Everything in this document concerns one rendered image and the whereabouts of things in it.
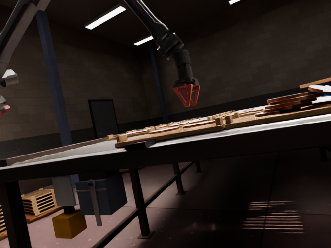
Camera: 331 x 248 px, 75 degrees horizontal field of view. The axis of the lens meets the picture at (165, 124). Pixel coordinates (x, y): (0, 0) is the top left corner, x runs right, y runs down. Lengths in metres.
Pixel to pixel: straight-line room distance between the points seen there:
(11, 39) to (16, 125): 4.92
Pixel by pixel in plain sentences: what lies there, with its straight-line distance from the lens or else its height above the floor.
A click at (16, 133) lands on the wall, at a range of 5.93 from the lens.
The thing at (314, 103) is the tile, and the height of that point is 0.95.
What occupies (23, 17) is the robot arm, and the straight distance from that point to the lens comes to 1.08.
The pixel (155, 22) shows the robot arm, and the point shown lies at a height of 1.34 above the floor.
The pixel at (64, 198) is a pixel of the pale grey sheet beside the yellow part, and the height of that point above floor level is 0.77.
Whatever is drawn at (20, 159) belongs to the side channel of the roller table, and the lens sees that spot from 1.38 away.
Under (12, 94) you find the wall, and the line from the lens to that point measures 6.09.
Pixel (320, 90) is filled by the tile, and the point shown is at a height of 0.98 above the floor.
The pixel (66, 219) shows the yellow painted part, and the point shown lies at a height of 0.69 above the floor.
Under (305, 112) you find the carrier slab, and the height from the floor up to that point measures 0.93.
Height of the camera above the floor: 0.98
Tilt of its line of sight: level
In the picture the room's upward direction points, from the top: 11 degrees counter-clockwise
